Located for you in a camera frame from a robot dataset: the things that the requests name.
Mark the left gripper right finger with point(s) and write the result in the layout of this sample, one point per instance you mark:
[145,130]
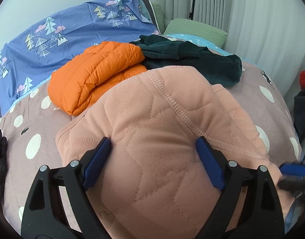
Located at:
[248,206]

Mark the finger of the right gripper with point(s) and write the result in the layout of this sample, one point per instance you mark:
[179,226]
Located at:
[293,169]

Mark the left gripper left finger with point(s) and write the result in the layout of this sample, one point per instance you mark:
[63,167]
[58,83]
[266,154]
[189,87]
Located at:
[57,205]

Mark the pink quilted jacket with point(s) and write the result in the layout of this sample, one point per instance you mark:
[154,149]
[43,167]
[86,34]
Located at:
[153,184]

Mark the pink polka dot bedspread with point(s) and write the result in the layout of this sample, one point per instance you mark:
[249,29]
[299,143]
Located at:
[31,127]

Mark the orange puffer jacket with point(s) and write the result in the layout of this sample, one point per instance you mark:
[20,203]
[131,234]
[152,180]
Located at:
[80,83]

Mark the dark green garment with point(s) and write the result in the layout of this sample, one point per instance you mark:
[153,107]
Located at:
[217,69]

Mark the blue tree print sheet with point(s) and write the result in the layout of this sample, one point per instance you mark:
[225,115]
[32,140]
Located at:
[28,60]

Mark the grey curtain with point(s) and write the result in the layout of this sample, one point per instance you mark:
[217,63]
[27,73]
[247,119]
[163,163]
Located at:
[269,33]

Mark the green pillow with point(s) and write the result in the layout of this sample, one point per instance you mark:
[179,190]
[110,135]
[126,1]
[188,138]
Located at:
[180,26]

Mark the black floor lamp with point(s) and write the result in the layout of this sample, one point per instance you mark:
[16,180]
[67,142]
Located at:
[191,13]

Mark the green headboard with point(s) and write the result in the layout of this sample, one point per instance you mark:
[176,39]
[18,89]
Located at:
[159,17]

